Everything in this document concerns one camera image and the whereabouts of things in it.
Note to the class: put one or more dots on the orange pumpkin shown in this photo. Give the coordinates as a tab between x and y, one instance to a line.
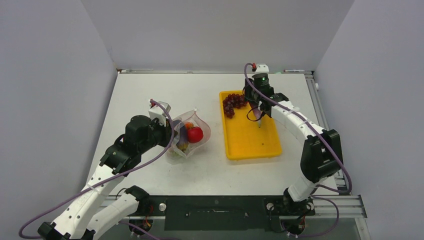
189	125

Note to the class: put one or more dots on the clear pink-dotted zip bag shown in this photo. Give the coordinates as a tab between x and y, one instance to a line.
192	116

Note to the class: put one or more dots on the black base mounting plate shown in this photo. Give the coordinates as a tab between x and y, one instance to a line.
223	212

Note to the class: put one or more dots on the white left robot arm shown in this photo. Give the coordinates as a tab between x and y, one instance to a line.
81	220

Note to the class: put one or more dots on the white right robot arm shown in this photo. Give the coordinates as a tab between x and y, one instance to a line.
321	154

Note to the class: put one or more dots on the red tomato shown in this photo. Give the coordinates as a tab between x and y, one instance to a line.
195	135

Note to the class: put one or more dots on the slim purple eggplant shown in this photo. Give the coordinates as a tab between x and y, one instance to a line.
257	113

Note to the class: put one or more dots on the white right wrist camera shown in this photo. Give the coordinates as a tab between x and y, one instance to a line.
260	68

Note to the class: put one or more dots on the large purple eggplant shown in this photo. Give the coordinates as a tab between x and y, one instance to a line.
182	134

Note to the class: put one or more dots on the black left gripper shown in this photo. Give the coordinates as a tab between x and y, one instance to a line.
166	131

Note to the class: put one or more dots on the dark red grape bunch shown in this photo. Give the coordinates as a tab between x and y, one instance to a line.
232	102

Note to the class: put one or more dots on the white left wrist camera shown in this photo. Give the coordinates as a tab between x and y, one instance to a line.
155	112

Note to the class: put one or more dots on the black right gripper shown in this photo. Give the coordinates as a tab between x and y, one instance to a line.
248	97

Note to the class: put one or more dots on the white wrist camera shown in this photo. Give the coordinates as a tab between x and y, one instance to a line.
155	112
260	68

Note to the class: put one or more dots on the marker pen on ledge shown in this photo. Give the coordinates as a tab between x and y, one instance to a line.
294	71

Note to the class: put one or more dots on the yellow plastic tray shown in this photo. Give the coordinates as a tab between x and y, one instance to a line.
243	139

